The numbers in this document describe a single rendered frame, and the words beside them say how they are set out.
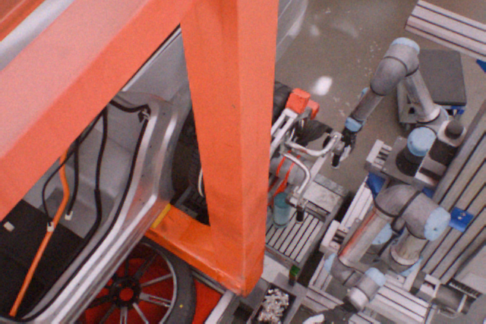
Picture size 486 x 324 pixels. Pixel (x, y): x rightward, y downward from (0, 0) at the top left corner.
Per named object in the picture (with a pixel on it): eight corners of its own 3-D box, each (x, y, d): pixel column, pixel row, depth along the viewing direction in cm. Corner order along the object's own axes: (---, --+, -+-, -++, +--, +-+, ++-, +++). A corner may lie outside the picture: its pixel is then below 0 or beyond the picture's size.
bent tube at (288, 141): (302, 118, 292) (304, 106, 283) (339, 138, 287) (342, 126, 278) (283, 146, 285) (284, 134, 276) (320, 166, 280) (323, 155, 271)
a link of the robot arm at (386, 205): (387, 173, 221) (317, 271, 241) (413, 193, 217) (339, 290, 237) (398, 168, 231) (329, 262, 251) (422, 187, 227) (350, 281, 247)
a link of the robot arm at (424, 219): (392, 240, 269) (422, 184, 221) (421, 263, 263) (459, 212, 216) (374, 259, 265) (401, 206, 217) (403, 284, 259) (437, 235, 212)
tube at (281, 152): (280, 149, 284) (282, 138, 275) (317, 170, 279) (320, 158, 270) (260, 179, 277) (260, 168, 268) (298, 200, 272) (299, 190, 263)
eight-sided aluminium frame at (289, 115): (295, 142, 332) (303, 83, 285) (306, 148, 330) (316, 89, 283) (240, 221, 310) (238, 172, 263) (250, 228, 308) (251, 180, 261)
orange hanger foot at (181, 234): (152, 202, 322) (142, 171, 292) (237, 254, 308) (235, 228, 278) (131, 228, 315) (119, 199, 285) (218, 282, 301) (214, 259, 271)
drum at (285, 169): (277, 151, 306) (278, 136, 294) (314, 172, 301) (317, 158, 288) (261, 173, 301) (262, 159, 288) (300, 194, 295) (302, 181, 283)
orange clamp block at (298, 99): (290, 104, 288) (297, 86, 283) (304, 111, 286) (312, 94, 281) (284, 108, 282) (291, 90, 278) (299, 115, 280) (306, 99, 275)
